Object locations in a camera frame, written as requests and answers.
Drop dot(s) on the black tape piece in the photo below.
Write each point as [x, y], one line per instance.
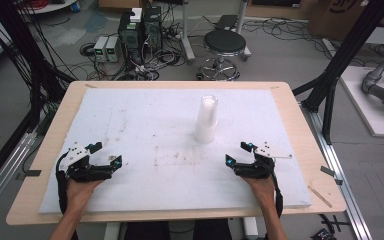
[327, 171]
[33, 173]
[338, 182]

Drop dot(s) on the thin wooden stick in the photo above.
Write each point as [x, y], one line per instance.
[320, 196]

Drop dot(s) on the white box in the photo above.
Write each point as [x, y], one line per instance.
[136, 15]

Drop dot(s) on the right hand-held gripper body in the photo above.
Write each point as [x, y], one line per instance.
[255, 170]

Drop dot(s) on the white table leg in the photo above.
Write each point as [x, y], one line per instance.
[112, 231]
[250, 228]

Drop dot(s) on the person's legs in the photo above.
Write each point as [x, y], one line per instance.
[180, 230]

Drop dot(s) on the blue tape roll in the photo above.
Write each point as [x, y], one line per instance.
[75, 6]

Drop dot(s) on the aluminium rail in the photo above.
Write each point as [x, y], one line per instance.
[3, 176]
[336, 173]

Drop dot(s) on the black computer tower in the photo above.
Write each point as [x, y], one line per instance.
[152, 28]
[130, 36]

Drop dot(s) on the person's left hand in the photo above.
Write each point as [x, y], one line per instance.
[80, 195]

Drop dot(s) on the black round stool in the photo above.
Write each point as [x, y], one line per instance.
[224, 43]

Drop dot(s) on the person's right hand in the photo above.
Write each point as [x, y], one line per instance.
[264, 193]

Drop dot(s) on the white floor board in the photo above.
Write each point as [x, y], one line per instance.
[366, 110]

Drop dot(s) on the white foam mat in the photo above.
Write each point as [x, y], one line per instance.
[153, 140]

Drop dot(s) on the cardboard box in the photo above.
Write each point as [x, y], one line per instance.
[340, 16]

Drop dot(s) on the black floor device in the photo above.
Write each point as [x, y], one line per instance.
[323, 234]

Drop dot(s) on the grey power supply unit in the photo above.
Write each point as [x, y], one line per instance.
[100, 48]
[113, 48]

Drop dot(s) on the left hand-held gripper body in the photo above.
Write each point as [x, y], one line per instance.
[80, 170]

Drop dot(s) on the black flat device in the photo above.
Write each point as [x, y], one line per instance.
[226, 22]

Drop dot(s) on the white desk leg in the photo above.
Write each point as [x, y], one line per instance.
[243, 30]
[187, 36]

